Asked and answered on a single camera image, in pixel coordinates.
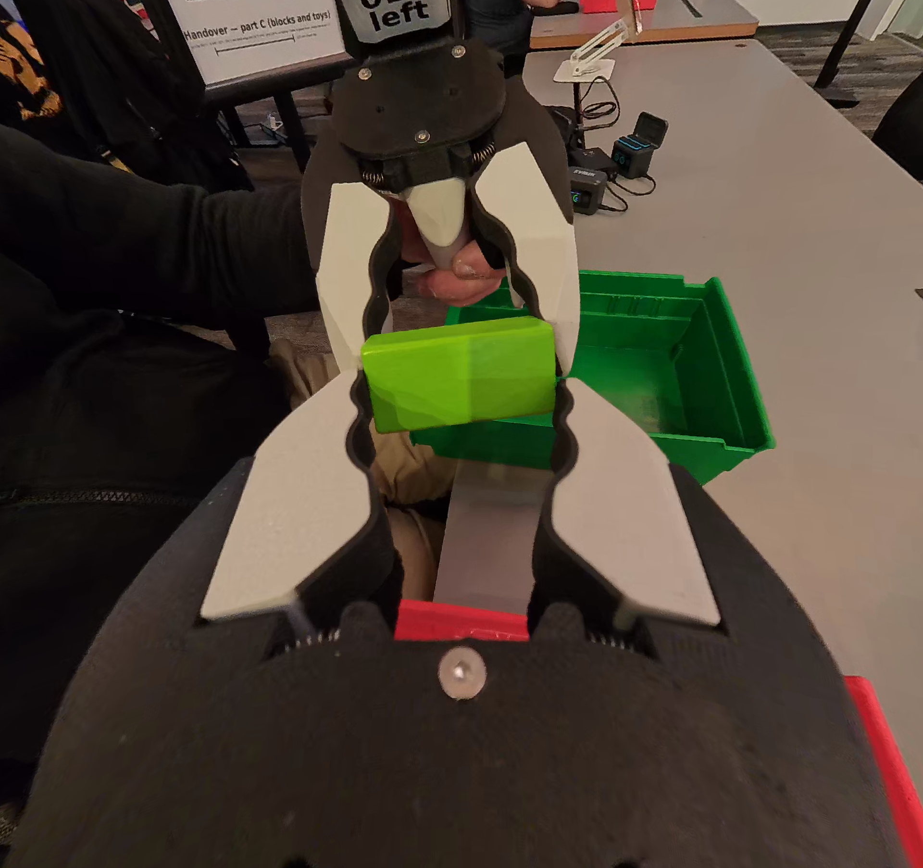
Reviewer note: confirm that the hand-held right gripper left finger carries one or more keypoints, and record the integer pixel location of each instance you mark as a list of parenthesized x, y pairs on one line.
[(303, 507)]

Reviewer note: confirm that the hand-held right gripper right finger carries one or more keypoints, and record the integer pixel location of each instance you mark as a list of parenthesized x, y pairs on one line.
[(620, 514)]

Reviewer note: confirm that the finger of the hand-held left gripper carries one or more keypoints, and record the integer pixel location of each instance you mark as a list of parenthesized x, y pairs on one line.
[(541, 247), (346, 269)]

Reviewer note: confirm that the green plastic bin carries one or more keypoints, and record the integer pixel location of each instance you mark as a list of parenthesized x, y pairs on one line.
[(649, 377)]

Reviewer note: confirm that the lime green block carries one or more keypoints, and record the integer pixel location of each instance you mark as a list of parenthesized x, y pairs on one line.
[(461, 377)]

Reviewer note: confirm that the person's left forearm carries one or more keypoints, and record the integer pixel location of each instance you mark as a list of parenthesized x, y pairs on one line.
[(144, 233)]

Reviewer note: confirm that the person's left hand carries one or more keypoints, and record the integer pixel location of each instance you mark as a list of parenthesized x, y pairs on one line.
[(461, 284)]

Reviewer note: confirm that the black power adapter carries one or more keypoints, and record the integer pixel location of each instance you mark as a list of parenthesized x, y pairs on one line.
[(562, 129)]

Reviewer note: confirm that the person's khaki pants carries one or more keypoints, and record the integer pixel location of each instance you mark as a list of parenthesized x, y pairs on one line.
[(418, 464)]

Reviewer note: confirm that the black sign easel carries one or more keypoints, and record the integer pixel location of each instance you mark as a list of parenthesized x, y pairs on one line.
[(288, 118)]

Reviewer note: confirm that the black battery charger open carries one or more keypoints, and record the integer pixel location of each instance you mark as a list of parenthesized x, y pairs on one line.
[(638, 147)]

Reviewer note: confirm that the white folding stand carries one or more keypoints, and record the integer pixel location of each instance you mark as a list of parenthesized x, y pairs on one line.
[(588, 53)]

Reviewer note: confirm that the white instruction sign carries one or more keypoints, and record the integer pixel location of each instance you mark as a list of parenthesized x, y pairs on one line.
[(245, 24)]

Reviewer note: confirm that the red plastic bin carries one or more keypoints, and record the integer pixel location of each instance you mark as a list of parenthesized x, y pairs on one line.
[(461, 623)]

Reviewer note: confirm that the person's black jacket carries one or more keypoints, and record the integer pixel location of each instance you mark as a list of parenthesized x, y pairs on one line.
[(108, 449)]

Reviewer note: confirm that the wood edged table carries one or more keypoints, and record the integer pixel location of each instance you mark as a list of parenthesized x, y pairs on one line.
[(692, 17)]

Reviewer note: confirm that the black bag with orange print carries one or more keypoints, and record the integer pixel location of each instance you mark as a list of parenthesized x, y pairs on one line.
[(108, 74)]

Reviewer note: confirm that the black chair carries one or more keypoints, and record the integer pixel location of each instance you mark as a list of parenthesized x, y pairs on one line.
[(901, 132)]

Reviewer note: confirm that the black table leg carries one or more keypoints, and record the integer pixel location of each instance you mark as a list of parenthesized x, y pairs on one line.
[(858, 17)]

